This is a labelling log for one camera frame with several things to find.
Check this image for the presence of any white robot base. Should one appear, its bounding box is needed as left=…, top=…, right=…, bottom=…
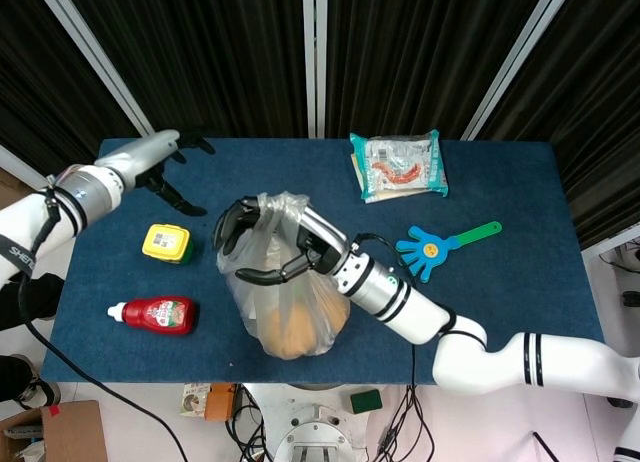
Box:
left=244, top=383, right=386, bottom=462

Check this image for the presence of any black cable bundle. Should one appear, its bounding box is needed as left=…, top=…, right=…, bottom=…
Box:
left=224, top=384, right=275, bottom=462
left=377, top=384, right=436, bottom=462

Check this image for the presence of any brown cardboard box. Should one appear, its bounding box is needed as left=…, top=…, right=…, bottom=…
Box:
left=0, top=400, right=108, bottom=462

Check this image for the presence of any orange box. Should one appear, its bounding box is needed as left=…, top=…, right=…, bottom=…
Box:
left=203, top=383, right=237, bottom=422

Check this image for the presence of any black curtain panel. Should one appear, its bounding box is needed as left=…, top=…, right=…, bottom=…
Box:
left=0, top=0, right=142, bottom=193
left=59, top=0, right=309, bottom=139
left=324, top=0, right=551, bottom=141
left=479, top=0, right=640, bottom=251

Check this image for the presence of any teal instant noodle packet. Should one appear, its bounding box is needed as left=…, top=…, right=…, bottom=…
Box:
left=349, top=128, right=450, bottom=205

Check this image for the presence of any blue table mat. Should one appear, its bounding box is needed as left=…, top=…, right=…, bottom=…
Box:
left=39, top=137, right=616, bottom=385

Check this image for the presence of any clear plastic bag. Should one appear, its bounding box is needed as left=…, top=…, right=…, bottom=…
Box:
left=215, top=191, right=351, bottom=361

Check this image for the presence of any small green pad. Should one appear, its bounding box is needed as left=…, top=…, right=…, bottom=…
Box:
left=349, top=389, right=384, bottom=416

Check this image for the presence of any person in black clothing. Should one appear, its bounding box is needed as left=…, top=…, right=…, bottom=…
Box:
left=0, top=273, right=67, bottom=411

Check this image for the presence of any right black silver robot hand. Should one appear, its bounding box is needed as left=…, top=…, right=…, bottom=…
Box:
left=212, top=196, right=351, bottom=287

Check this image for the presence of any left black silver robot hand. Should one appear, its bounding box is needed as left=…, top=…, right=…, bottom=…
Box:
left=94, top=128, right=217, bottom=217

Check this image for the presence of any white frame pole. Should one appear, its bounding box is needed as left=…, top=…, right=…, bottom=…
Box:
left=459, top=0, right=577, bottom=142
left=32, top=0, right=159, bottom=139
left=302, top=0, right=329, bottom=139

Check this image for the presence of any red ketchup bottle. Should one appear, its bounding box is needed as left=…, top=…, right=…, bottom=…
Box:
left=106, top=295, right=196, bottom=337

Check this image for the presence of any thick black cable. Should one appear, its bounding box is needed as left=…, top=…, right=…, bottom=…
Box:
left=17, top=274, right=189, bottom=462

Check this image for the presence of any yellow lidded green jar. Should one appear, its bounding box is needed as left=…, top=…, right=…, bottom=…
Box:
left=141, top=223, right=194, bottom=266

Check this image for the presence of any blue hand clapper toy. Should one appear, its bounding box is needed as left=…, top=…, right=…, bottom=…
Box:
left=395, top=221, right=503, bottom=284

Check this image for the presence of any round brown bread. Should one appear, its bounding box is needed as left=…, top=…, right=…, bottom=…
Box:
left=262, top=281, right=350, bottom=359

